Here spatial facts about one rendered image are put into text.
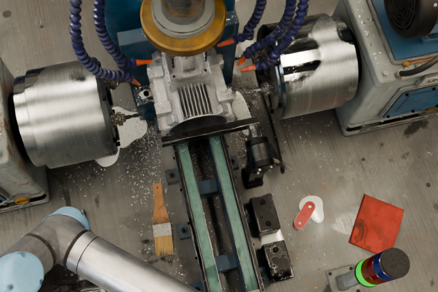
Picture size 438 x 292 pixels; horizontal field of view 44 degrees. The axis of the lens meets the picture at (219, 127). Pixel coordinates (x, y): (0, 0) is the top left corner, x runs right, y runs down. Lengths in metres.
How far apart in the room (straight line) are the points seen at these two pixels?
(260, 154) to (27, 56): 0.82
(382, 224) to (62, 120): 0.91
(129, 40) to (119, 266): 0.59
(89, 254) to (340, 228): 0.81
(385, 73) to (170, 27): 0.53
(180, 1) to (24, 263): 0.53
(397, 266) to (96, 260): 0.58
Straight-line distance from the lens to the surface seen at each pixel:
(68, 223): 1.04
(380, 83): 1.36
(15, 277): 0.94
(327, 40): 1.36
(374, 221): 1.61
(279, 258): 1.48
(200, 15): 1.12
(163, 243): 1.53
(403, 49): 1.39
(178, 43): 1.13
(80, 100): 1.29
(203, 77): 1.32
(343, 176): 1.63
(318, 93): 1.36
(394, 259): 1.17
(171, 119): 1.32
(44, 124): 1.30
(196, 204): 1.43
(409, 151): 1.71
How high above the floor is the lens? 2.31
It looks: 69 degrees down
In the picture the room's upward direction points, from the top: 6 degrees clockwise
